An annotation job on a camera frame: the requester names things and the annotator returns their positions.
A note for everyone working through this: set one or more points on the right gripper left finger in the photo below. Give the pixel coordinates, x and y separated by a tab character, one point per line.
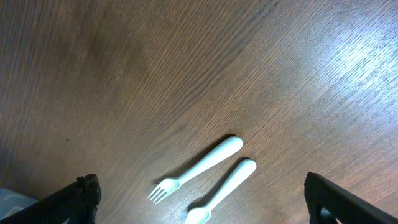
76	203

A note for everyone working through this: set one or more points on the white plastic spoon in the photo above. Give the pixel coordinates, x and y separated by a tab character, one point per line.
200	215

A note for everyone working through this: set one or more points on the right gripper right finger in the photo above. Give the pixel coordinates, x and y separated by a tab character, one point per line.
329	203

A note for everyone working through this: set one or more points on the clear plastic container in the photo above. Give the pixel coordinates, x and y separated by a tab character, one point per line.
12	202

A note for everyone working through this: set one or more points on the white plastic fork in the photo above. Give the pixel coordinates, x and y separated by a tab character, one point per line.
222	151

